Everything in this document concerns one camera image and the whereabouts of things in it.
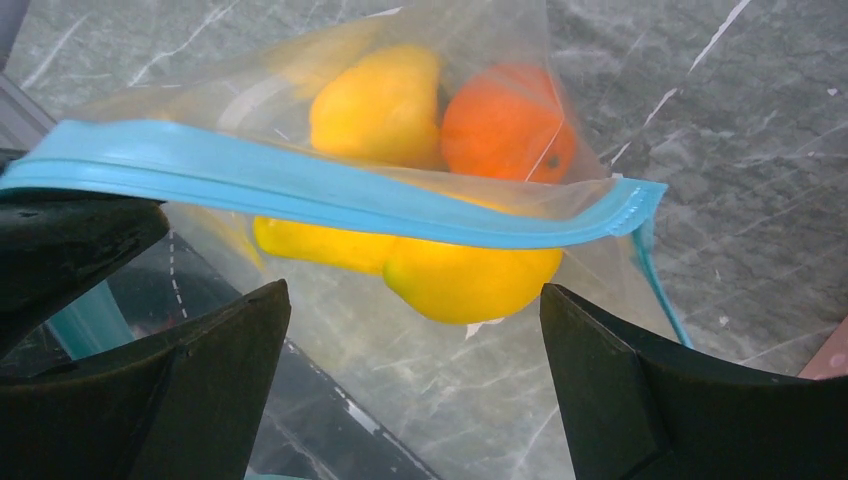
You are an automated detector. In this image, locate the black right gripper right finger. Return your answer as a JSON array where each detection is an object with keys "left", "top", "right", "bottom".
[{"left": 540, "top": 284, "right": 847, "bottom": 479}]

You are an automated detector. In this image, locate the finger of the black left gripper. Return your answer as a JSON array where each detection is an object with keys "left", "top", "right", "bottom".
[{"left": 1, "top": 190, "right": 169, "bottom": 355}]

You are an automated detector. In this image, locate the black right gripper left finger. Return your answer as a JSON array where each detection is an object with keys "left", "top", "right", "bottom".
[{"left": 1, "top": 280, "right": 291, "bottom": 479}]

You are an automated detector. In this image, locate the orange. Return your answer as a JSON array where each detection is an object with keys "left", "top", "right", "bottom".
[{"left": 441, "top": 63, "right": 578, "bottom": 184}]

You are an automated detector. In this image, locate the clear zip top bag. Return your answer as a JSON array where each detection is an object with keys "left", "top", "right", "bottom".
[{"left": 1, "top": 1, "right": 687, "bottom": 479}]

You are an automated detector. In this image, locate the pink plastic basket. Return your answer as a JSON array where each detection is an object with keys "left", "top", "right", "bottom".
[{"left": 798, "top": 318, "right": 848, "bottom": 380}]

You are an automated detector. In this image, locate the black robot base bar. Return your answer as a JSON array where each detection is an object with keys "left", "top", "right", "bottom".
[{"left": 108, "top": 232, "right": 438, "bottom": 479}]

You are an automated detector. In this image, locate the yellow fruit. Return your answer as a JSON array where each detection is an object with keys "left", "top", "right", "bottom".
[{"left": 309, "top": 44, "right": 443, "bottom": 170}]

